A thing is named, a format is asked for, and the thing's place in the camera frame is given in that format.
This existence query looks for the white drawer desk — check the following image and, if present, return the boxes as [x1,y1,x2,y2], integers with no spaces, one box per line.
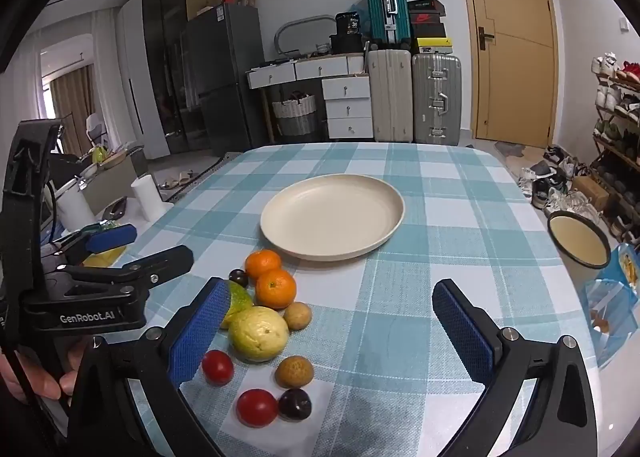
[246,54,375,142]

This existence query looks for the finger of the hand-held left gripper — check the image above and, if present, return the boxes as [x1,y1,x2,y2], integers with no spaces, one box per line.
[42,244,196,300]
[52,223,138,265]

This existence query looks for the small cardboard box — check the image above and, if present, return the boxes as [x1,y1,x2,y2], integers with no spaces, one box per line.
[571,176,611,210]

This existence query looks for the white paper towel roll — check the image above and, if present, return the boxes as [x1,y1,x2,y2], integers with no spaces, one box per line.
[131,174,168,222]

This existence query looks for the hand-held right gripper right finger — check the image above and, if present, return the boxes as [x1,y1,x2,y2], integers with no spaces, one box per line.
[431,279,599,457]

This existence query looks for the grey low cabinet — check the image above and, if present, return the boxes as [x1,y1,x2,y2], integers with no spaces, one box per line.
[80,152,151,202]

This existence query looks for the white cylindrical container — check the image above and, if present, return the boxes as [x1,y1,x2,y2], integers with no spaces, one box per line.
[55,189,96,230]

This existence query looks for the beige curtain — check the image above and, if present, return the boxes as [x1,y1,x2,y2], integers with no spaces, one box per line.
[50,64,98,152]

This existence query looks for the beige suitcase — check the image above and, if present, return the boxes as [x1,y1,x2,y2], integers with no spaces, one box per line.
[366,42,414,144]

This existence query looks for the dark glass wardrobe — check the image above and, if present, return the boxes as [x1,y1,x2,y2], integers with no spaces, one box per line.
[116,0,218,160]

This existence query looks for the grey white woven basket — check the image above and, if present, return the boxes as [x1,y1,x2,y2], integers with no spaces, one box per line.
[271,92,321,140]

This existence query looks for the black bag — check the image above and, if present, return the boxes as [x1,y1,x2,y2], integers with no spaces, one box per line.
[330,12,364,55]

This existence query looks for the blue snack bag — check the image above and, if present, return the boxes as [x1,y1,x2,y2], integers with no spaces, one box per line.
[582,242,640,368]

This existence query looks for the cream enamel bowl black rim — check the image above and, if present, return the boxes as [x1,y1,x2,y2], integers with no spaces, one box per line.
[546,210,612,290]

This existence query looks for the dark grey refrigerator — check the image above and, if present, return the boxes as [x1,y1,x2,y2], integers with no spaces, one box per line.
[181,3,268,158]

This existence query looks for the small brown round fruit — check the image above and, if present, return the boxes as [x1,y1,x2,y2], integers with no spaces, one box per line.
[274,356,315,389]
[283,301,313,331]

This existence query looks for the red tomato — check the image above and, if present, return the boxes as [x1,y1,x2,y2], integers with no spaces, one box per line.
[236,388,279,428]
[201,350,235,386]

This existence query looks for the oval white framed mirror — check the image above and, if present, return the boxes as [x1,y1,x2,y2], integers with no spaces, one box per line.
[274,14,337,58]

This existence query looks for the orange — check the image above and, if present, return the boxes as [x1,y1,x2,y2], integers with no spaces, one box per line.
[245,249,283,283]
[255,268,297,310]

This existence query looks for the black glossy tray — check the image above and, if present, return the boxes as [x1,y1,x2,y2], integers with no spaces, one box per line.
[100,197,132,220]

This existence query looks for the green citrus fruit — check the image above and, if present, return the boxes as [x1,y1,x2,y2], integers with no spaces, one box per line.
[220,282,255,330]

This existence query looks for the tan wooden door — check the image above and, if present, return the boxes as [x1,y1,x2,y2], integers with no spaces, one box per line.
[452,0,559,150]

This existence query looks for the pile of loose sneakers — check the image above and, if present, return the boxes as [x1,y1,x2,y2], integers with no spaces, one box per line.
[517,144,608,233]

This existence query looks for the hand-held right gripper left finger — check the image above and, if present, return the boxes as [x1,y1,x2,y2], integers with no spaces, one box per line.
[67,277,233,457]

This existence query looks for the yellow-green snack bag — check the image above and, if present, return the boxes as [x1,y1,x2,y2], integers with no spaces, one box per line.
[82,219,128,268]

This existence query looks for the yellow box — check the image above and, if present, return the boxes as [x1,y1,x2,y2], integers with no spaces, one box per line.
[416,37,454,55]

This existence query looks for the yellow-green guava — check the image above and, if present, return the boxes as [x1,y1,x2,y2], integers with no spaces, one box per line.
[228,306,291,364]

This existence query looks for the teal checked tablecloth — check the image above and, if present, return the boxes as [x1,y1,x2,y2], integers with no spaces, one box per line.
[65,142,618,457]

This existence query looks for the teal suitcase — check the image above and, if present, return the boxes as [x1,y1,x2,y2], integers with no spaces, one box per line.
[363,0,413,52]

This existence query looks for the white chair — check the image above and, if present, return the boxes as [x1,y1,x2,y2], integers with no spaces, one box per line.
[84,113,108,148]

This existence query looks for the silver suitcase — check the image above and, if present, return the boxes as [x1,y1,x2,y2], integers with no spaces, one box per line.
[411,53,463,146]

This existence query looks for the rows of racked shoes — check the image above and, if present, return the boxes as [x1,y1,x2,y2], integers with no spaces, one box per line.
[591,53,640,238]

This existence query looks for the cream round plate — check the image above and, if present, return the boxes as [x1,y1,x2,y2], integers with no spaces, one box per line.
[259,174,405,262]

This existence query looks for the wooden shoe rack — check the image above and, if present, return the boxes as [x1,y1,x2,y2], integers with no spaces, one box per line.
[590,72,640,243]

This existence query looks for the person's left hand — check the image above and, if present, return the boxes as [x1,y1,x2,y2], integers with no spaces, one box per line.
[0,342,88,404]

